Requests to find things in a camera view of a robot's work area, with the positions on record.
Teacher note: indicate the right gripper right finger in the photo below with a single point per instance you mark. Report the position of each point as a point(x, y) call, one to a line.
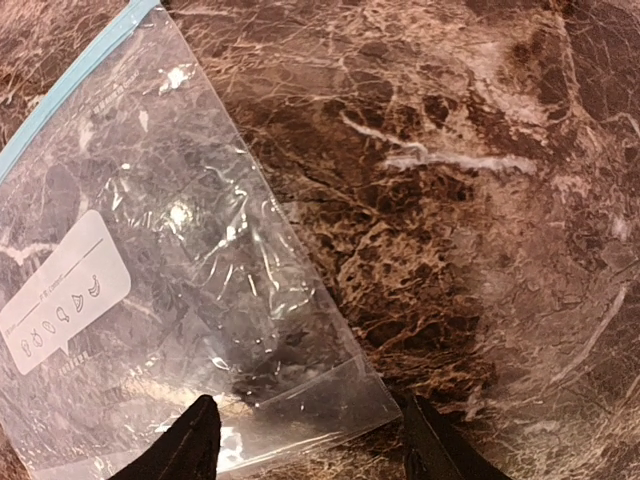
point(436, 451)

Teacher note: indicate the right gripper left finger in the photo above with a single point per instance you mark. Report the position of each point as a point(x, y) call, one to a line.
point(189, 449)

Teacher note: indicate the clear zip top bag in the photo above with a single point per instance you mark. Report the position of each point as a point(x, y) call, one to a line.
point(145, 262)

